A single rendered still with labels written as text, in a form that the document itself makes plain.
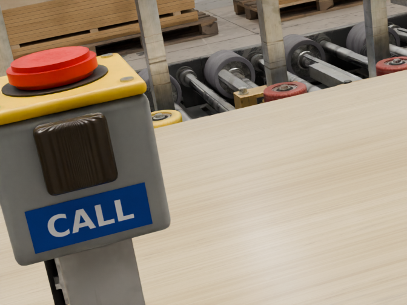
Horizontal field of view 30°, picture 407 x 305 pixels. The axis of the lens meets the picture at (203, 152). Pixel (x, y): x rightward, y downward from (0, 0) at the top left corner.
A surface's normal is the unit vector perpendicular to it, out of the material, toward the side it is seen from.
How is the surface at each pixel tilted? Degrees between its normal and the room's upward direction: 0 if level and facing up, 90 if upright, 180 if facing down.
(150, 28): 90
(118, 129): 90
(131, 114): 90
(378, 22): 90
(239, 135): 0
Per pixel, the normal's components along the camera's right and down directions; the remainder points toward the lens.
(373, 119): -0.15, -0.93
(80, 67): 0.69, 0.14
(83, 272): 0.27, 0.29
